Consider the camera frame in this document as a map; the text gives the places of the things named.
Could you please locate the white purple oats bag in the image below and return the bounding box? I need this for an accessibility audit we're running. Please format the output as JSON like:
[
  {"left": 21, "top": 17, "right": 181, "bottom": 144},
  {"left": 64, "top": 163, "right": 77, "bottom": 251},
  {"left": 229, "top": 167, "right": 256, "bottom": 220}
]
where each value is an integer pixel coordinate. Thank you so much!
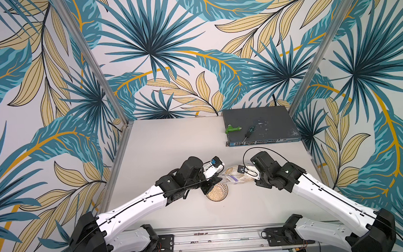
[{"left": 221, "top": 165, "right": 254, "bottom": 185}]

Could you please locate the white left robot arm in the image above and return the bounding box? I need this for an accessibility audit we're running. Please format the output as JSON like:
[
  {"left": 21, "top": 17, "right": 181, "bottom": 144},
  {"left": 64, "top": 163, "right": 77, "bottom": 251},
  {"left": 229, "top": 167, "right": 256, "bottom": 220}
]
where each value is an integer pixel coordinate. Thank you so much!
[{"left": 69, "top": 156, "right": 224, "bottom": 252}]

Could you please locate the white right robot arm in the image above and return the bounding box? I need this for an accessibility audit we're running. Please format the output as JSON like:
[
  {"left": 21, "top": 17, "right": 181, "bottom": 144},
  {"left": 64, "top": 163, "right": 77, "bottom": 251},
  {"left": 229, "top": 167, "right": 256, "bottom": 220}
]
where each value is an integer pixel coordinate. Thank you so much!
[{"left": 250, "top": 151, "right": 397, "bottom": 252}]

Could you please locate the patterned breakfast bowl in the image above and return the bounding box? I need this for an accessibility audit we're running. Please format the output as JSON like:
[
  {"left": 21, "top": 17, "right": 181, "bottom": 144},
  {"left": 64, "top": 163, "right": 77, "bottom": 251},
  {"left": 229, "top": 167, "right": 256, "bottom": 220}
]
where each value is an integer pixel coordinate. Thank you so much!
[{"left": 206, "top": 183, "right": 229, "bottom": 202}]

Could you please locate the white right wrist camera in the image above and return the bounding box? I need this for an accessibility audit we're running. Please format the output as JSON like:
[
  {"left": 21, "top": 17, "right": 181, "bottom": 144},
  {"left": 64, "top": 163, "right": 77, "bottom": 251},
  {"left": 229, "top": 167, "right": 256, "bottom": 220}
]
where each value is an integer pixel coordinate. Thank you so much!
[{"left": 237, "top": 165, "right": 260, "bottom": 180}]

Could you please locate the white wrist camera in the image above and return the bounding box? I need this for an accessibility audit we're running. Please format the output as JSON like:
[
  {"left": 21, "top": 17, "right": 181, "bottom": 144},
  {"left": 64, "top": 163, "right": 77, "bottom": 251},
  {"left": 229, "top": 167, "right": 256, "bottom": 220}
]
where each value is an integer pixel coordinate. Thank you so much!
[
  {"left": 237, "top": 165, "right": 260, "bottom": 180},
  {"left": 203, "top": 156, "right": 225, "bottom": 179}
]

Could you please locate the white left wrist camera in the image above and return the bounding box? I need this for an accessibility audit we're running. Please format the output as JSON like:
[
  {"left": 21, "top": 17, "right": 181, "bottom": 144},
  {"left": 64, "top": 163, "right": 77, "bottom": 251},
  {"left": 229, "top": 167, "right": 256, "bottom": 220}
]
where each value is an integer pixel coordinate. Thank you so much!
[{"left": 203, "top": 156, "right": 225, "bottom": 179}]

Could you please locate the grey blue network switch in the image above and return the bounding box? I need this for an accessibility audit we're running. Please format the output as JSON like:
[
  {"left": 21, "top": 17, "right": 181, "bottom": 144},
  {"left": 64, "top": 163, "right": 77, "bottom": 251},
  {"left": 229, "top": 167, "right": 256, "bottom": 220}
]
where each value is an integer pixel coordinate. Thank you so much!
[{"left": 222, "top": 106, "right": 301, "bottom": 147}]

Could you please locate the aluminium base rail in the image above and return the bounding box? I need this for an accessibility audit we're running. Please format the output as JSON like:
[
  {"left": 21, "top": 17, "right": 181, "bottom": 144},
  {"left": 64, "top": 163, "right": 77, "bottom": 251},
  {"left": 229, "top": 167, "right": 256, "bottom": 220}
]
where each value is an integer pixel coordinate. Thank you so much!
[{"left": 123, "top": 222, "right": 334, "bottom": 252}]

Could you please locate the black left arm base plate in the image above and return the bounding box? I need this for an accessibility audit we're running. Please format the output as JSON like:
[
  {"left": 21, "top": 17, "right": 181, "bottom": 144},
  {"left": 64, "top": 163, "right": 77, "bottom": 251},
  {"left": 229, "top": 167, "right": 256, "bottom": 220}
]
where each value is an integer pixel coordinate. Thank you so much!
[{"left": 130, "top": 234, "right": 175, "bottom": 252}]

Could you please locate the green T-handle tool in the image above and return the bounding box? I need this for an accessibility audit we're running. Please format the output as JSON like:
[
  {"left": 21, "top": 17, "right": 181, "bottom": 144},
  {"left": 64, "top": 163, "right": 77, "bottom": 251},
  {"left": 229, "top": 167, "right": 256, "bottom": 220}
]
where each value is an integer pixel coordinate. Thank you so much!
[{"left": 225, "top": 124, "right": 242, "bottom": 134}]

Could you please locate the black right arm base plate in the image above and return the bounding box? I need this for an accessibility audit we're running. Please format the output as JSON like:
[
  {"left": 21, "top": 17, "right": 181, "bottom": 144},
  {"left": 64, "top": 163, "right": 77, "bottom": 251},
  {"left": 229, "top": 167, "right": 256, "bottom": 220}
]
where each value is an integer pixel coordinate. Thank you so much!
[{"left": 260, "top": 227, "right": 316, "bottom": 247}]

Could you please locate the aluminium right corner post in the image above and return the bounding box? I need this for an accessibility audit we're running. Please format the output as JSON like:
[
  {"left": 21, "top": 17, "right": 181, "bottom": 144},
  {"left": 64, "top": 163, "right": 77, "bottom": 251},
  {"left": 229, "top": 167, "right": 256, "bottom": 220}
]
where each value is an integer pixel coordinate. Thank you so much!
[{"left": 289, "top": 0, "right": 354, "bottom": 117}]

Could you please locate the aluminium corner post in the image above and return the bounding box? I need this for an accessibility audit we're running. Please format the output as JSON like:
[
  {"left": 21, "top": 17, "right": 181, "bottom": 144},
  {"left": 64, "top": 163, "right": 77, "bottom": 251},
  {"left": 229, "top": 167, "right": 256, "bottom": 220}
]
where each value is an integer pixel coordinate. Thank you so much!
[
  {"left": 289, "top": 0, "right": 354, "bottom": 117},
  {"left": 46, "top": 0, "right": 130, "bottom": 130}
]

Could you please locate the aluminium left corner post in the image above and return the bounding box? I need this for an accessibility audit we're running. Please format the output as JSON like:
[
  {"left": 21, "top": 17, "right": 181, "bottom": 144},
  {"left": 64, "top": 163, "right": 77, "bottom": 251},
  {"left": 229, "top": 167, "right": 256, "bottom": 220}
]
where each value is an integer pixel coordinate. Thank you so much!
[{"left": 46, "top": 0, "right": 130, "bottom": 130}]

